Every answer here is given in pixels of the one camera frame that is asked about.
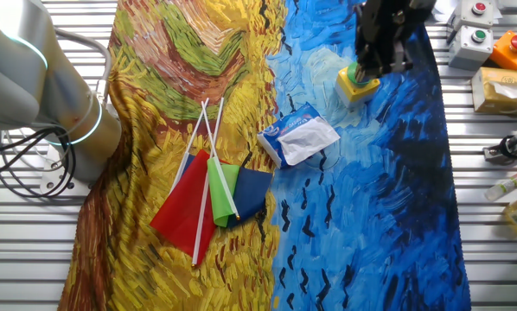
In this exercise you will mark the white napkin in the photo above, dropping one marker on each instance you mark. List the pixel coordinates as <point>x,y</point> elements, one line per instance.
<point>306,138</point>

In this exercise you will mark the yellow tissue pack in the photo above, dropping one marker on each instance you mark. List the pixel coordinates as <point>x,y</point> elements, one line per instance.
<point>485,93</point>

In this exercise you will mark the green button yellow box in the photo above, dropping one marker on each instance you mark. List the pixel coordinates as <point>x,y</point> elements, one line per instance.
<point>355,90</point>

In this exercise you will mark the red flag white stick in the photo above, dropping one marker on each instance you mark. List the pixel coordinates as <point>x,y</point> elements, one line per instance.
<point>185,216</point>

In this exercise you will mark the spray bottle orange cap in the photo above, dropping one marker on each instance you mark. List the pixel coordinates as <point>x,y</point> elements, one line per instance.
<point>505,186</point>

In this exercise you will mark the grey box green button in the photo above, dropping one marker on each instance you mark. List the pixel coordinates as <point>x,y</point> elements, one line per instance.
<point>466,52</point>

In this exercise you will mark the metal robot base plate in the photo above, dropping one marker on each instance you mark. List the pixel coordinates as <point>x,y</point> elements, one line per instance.
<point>53,181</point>

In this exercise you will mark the orange box red button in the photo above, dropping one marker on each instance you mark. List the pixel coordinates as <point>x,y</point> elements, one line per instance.
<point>507,56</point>

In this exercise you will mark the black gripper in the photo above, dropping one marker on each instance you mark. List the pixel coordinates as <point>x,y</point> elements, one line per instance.
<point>388,21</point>

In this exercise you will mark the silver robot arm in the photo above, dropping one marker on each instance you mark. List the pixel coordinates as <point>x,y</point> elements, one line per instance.
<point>25,65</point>

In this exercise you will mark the grey box red button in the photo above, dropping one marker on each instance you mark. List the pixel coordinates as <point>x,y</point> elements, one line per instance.
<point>470,17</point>

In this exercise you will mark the painting print tablecloth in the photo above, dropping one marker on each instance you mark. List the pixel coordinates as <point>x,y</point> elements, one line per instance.
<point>349,216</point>

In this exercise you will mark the red green blue flags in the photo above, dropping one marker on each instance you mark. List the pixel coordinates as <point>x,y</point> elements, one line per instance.
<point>252,190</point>

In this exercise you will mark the green flag white stick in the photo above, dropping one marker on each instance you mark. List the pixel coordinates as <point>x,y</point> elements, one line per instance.
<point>219,190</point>

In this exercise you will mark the blue tissue pack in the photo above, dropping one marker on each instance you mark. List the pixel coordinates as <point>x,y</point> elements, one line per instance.
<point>276,129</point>

